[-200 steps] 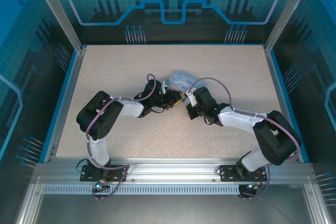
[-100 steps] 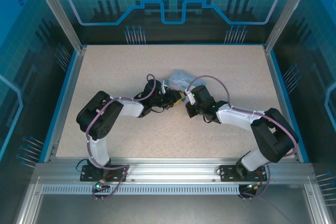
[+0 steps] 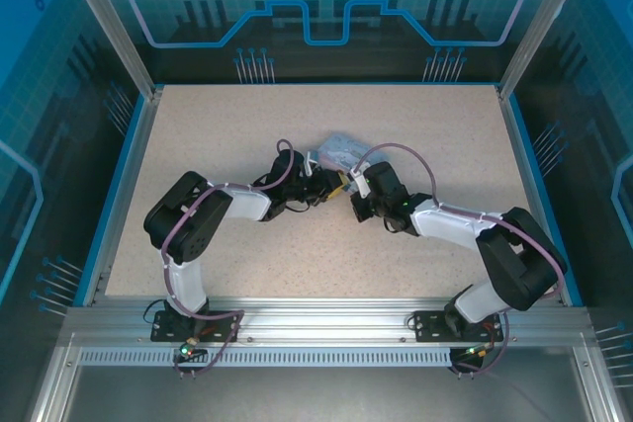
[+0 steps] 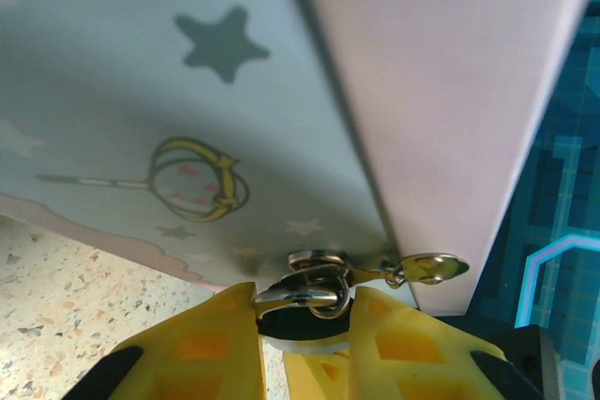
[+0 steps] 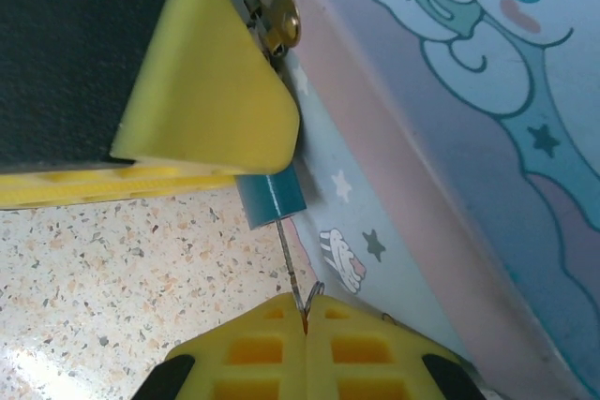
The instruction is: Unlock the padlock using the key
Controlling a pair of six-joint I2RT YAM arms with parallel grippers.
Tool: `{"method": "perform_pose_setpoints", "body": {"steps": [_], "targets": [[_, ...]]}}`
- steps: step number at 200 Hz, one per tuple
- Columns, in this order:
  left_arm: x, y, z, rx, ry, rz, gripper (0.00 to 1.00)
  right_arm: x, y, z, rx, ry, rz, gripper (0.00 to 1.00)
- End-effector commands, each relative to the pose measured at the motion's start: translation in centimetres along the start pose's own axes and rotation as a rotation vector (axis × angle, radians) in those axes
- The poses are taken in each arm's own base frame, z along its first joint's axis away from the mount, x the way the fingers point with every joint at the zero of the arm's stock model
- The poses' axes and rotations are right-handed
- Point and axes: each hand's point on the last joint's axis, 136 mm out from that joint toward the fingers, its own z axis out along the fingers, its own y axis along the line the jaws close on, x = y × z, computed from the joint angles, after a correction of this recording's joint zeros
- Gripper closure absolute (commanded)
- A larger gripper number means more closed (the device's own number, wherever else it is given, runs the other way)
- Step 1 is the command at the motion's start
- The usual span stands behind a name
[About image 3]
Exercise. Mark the light blue zippered pouch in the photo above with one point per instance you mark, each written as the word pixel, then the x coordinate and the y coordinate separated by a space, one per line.
pixel 341 150

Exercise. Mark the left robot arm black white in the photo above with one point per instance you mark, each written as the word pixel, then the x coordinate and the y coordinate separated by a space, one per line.
pixel 188 234

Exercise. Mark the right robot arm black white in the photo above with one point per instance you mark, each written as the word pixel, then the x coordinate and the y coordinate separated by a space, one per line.
pixel 445 224

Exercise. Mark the connector with green light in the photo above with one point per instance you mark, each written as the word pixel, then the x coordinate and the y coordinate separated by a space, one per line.
pixel 479 352
pixel 188 347

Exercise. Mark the grey metal sheet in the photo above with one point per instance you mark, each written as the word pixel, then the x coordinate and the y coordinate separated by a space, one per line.
pixel 316 397

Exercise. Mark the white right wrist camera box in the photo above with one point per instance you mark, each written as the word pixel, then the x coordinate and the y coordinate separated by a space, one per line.
pixel 360 184

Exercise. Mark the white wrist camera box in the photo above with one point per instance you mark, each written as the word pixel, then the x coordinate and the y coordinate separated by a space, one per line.
pixel 310 162
pixel 360 184

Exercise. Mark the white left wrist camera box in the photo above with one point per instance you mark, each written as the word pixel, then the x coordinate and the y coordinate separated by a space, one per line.
pixel 310 162

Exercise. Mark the aluminium mounting rail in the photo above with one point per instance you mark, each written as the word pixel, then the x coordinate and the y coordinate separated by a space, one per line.
pixel 321 318

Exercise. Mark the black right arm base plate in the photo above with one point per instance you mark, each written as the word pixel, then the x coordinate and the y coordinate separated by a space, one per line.
pixel 427 325

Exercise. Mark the aluminium side rail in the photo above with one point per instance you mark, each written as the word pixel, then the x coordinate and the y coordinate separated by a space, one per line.
pixel 535 194
pixel 123 194

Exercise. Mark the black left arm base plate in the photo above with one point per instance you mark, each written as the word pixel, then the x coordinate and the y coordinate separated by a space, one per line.
pixel 168 330

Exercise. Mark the aluminium frame post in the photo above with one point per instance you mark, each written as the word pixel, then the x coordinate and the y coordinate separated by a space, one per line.
pixel 116 22
pixel 541 22

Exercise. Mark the aluminium frame bar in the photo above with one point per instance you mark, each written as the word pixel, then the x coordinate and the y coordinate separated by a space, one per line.
pixel 54 382
pixel 596 382

